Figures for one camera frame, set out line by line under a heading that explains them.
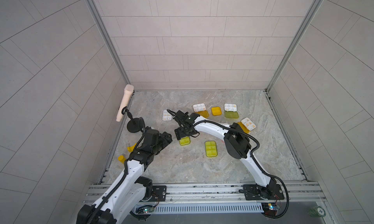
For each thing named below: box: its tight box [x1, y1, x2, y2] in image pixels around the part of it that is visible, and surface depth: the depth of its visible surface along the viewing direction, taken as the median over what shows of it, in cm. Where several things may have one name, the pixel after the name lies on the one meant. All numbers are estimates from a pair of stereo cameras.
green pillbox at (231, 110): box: [224, 103, 240, 119], surface depth 106 cm
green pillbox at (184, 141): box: [179, 136, 191, 146], surface depth 90 cm
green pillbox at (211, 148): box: [204, 140, 218, 158], surface depth 86 cm
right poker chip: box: [308, 205, 326, 218], surface depth 63 cm
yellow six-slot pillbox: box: [192, 102, 210, 118], surface depth 107 cm
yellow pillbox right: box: [236, 117, 257, 134], surface depth 98 cm
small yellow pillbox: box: [211, 106, 222, 116], surface depth 107 cm
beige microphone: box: [115, 83, 135, 123], surface depth 79 cm
